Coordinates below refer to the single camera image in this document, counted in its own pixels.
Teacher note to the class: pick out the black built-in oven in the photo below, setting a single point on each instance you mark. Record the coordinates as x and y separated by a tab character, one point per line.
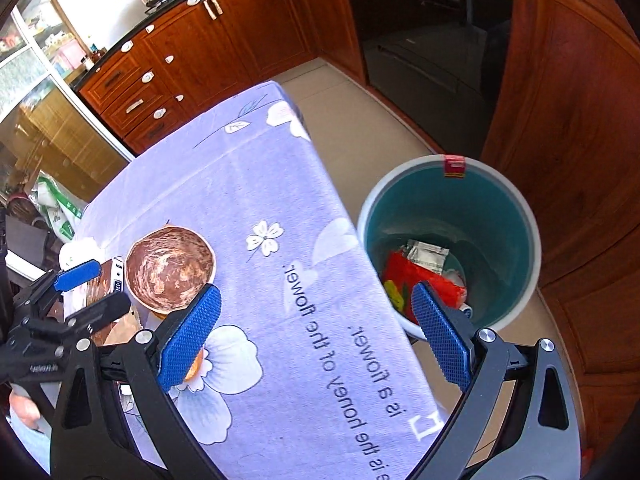
425	45

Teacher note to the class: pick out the glass sliding door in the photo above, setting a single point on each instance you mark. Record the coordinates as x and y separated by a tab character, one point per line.
60	125

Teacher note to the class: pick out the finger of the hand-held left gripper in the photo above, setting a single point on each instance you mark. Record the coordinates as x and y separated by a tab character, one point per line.
77	275
100	312

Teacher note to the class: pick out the green and silver snack packet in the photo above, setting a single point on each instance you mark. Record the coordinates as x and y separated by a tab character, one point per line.
427	255

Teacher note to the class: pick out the orange peel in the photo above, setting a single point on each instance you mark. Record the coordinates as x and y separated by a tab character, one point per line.
196	365

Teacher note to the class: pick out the green and white sack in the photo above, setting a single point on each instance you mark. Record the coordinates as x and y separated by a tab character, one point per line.
57	215

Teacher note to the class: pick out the red plastic bag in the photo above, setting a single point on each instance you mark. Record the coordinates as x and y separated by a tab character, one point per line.
400	270

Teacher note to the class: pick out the grey and teal trash bin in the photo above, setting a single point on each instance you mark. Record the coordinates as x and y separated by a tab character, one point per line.
490	240

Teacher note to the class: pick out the purple floral tablecloth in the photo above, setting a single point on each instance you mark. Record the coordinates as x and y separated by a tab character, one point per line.
280	185

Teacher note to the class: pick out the brown chocolate wrapper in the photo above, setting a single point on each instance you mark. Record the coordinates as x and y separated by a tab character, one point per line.
102	287

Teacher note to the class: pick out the red wooden kitchen cabinet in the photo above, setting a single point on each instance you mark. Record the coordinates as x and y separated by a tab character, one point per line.
225	45
575	160

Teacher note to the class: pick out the brown paper bowl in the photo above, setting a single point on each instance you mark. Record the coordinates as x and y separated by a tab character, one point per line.
170	267

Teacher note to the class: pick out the person's left hand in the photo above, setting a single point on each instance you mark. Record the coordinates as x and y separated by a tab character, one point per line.
22	407

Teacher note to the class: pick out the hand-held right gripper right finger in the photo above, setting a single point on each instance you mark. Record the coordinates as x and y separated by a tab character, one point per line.
442	335

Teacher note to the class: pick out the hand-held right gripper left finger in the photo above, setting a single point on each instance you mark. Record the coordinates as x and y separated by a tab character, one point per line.
192	340

